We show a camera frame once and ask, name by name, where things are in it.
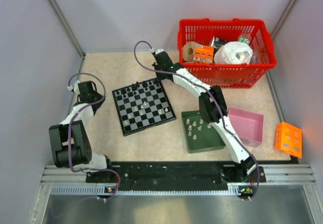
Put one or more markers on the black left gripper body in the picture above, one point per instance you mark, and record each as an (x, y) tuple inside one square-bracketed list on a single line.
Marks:
[(96, 96)]

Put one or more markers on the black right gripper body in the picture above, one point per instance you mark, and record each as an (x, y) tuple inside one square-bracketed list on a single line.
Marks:
[(160, 75)]

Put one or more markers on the black and grey chessboard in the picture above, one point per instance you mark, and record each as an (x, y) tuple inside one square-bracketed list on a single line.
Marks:
[(142, 105)]

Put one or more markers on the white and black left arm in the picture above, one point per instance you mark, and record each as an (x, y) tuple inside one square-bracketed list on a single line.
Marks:
[(70, 145)]

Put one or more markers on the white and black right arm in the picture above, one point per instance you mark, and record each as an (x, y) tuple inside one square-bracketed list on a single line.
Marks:
[(212, 108)]

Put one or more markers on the brown tape roll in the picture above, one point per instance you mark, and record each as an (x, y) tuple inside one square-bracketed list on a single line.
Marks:
[(188, 51)]

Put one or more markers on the orange box in basket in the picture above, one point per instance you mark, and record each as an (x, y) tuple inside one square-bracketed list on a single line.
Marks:
[(203, 54)]

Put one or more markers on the dark snack packet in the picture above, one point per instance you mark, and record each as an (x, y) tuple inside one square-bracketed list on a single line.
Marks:
[(217, 42)]

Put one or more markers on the red plastic shopping basket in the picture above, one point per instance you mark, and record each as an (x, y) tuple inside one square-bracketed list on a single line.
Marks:
[(202, 31)]

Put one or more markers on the white plastic bag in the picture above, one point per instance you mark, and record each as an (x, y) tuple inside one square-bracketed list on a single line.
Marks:
[(234, 53)]

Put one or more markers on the green plastic tray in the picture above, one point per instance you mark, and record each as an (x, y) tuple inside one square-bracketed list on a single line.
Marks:
[(199, 136)]

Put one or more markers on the green patterned packet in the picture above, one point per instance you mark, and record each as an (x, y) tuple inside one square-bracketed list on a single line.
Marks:
[(245, 38)]

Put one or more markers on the pink plastic box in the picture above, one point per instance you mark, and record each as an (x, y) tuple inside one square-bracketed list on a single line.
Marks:
[(248, 125)]

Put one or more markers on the orange carton box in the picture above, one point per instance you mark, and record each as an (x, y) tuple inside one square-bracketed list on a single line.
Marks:
[(288, 139)]

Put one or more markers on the aluminium frame rail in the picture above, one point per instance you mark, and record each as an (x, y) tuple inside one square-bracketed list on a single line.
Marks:
[(66, 27)]

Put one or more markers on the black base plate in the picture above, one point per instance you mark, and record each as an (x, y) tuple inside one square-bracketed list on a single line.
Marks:
[(182, 175)]

